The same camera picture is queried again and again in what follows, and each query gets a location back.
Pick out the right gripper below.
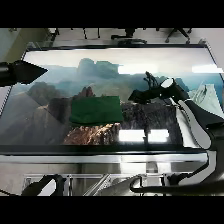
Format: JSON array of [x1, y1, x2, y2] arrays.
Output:
[[127, 87, 162, 104]]

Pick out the green shirt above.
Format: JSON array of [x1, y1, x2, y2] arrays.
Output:
[[69, 95, 125, 127]]

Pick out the black office chair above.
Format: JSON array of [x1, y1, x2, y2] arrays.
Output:
[[164, 27, 194, 45], [110, 27, 148, 46]]

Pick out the silver frame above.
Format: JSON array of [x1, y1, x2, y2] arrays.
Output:
[[0, 151, 214, 197]]

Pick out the black cable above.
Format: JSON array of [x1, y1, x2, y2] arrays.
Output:
[[129, 175, 224, 197]]

